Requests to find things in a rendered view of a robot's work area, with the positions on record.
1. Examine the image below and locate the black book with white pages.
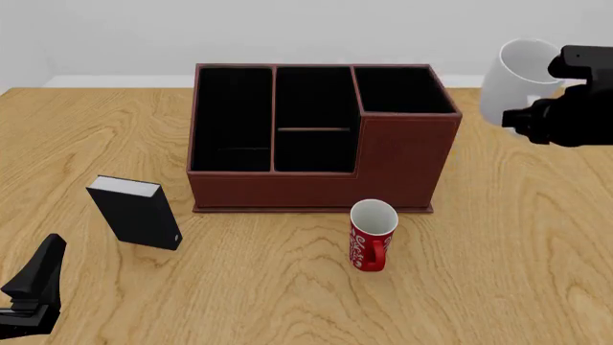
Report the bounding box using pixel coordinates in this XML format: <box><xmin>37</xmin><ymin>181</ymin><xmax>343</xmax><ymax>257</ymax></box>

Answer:
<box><xmin>85</xmin><ymin>174</ymin><xmax>184</xmax><ymax>252</ymax></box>

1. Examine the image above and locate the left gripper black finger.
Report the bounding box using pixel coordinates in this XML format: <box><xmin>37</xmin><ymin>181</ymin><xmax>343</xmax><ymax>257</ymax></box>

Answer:
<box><xmin>0</xmin><ymin>233</ymin><xmax>68</xmax><ymax>307</ymax></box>

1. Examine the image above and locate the red-brown desk caddy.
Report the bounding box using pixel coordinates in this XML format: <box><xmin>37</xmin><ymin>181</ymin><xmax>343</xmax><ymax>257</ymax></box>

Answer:
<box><xmin>186</xmin><ymin>63</ymin><xmax>464</xmax><ymax>215</ymax></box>

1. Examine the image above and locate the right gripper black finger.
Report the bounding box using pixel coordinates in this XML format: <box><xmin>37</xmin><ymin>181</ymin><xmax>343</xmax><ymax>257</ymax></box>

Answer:
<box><xmin>547</xmin><ymin>44</ymin><xmax>596</xmax><ymax>86</ymax></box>
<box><xmin>501</xmin><ymin>106</ymin><xmax>543</xmax><ymax>129</ymax></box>

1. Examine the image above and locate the red mug with white print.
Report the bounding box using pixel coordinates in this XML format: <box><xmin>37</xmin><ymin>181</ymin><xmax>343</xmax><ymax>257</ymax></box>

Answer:
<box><xmin>349</xmin><ymin>198</ymin><xmax>399</xmax><ymax>273</ymax></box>

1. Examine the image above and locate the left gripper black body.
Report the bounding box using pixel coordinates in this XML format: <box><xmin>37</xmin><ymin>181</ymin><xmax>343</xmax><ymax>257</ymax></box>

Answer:
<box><xmin>0</xmin><ymin>296</ymin><xmax>62</xmax><ymax>339</ymax></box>

